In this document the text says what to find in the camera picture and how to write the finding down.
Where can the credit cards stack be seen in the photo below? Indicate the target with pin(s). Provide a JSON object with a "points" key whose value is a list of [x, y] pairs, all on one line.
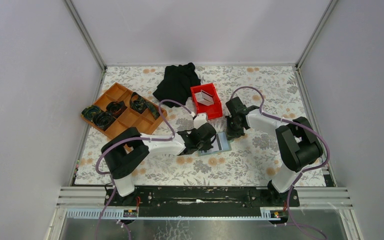
{"points": [[204, 98]]}

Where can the grey-green card holder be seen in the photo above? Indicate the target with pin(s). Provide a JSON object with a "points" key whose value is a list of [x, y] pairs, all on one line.
{"points": [[219, 144]]}

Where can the rolled dark patterned tie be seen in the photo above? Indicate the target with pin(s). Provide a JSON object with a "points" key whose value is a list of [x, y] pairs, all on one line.
{"points": [[89, 112]]}

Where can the wooden divided organizer tray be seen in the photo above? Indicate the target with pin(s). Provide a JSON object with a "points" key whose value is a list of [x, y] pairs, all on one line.
{"points": [[116, 101]]}

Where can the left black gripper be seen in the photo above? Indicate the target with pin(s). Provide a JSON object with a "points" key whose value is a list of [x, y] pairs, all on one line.
{"points": [[207, 146]]}

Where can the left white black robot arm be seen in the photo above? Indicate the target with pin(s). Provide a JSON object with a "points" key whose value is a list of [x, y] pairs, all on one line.
{"points": [[125, 152]]}

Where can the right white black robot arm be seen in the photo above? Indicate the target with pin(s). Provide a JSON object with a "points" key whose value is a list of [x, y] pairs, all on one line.
{"points": [[298, 145]]}

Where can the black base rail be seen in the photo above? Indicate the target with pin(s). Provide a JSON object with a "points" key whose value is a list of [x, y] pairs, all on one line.
{"points": [[201, 201]]}

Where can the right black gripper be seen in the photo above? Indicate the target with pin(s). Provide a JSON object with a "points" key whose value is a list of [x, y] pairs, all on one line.
{"points": [[231, 134]]}

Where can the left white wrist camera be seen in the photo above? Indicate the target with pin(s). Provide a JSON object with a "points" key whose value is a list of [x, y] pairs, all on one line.
{"points": [[199, 120]]}

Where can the red plastic bin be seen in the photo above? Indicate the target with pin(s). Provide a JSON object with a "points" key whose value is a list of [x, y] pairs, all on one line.
{"points": [[214, 111]]}

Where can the black cloth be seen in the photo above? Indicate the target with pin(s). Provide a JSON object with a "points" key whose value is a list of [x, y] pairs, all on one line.
{"points": [[177, 82]]}

